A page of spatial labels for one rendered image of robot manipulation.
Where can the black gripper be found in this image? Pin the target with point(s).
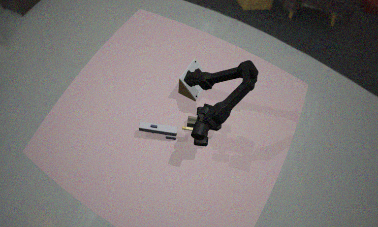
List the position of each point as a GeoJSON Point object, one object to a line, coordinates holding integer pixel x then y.
{"type": "Point", "coordinates": [203, 142]}

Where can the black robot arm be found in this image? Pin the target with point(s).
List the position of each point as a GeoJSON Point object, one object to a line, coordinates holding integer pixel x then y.
{"type": "Point", "coordinates": [212, 117]}

